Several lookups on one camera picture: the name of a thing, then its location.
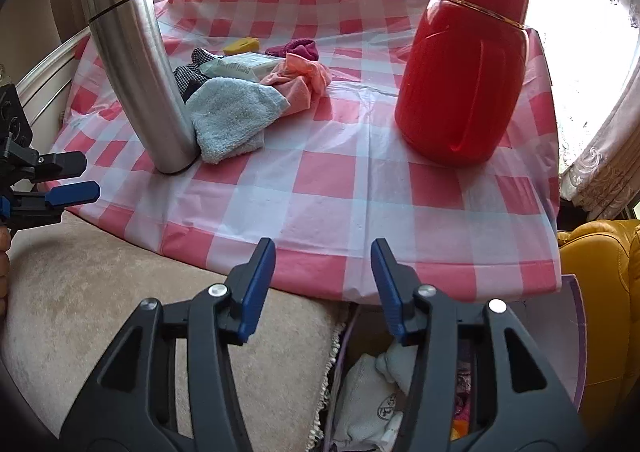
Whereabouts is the person's left hand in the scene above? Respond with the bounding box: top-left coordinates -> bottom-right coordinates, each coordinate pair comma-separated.
0,227 -> 11,303

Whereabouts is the light blue towel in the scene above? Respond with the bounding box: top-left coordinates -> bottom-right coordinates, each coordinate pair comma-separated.
186,77 -> 292,164

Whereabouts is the stainless steel flask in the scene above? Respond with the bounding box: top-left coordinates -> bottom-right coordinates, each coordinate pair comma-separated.
85,0 -> 198,175

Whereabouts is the red white checkered tablecloth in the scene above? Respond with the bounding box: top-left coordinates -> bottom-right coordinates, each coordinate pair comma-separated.
50,0 -> 561,305

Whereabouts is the grey printed sock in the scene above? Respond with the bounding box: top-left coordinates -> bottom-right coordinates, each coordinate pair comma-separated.
332,354 -> 416,448

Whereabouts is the white ornate cabinet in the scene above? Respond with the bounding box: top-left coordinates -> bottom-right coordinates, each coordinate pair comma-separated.
12,25 -> 96,133

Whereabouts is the pink cloth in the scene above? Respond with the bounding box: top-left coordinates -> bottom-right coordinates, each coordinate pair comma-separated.
260,55 -> 333,114

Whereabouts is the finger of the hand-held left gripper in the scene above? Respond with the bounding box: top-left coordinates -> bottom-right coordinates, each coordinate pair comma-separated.
0,181 -> 101,233
17,151 -> 87,183

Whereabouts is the yellow sponge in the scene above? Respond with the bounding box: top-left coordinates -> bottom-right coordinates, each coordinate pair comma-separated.
222,36 -> 260,56

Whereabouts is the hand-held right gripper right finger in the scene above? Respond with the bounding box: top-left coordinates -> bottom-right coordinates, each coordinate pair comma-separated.
370,238 -> 583,452

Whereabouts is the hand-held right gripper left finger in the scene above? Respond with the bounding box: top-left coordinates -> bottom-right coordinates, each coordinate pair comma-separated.
60,237 -> 277,452

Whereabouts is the white box with purple rim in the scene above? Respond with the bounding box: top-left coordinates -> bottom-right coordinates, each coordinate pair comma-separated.
320,275 -> 586,452

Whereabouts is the yellow leather chair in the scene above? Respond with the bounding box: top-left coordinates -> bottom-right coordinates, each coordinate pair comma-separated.
557,219 -> 640,413

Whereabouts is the plain grey sock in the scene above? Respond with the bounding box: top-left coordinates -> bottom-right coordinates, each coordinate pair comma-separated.
375,347 -> 418,383

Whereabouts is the black white houndstooth cloth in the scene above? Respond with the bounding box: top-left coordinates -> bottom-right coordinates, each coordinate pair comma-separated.
172,46 -> 223,103

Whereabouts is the beige embroidered curtain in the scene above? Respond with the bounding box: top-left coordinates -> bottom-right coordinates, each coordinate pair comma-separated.
559,72 -> 640,208

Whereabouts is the dark magenta cloth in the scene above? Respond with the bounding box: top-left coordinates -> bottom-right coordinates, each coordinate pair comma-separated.
264,38 -> 320,60

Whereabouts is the red plastic thermos jug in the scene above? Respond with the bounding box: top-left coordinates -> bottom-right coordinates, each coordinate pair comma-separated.
394,0 -> 531,167

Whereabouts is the white tissue packet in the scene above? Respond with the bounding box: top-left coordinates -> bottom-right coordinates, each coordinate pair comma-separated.
200,52 -> 286,83

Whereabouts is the beige stool cushion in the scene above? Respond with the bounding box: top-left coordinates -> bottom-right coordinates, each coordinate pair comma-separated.
0,212 -> 348,452

